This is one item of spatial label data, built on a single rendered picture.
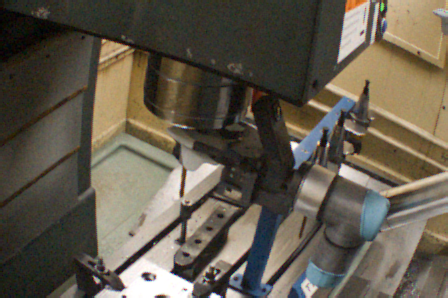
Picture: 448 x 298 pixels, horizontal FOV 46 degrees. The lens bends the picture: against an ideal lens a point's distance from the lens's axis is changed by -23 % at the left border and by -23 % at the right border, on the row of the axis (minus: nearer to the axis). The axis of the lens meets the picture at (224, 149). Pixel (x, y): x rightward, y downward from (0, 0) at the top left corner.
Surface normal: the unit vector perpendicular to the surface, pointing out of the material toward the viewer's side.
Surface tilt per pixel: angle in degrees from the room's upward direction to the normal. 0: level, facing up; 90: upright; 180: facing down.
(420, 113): 90
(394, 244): 24
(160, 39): 90
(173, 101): 90
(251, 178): 90
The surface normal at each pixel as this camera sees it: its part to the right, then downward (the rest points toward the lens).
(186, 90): -0.21, 0.49
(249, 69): -0.49, 0.39
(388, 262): -0.07, -0.61
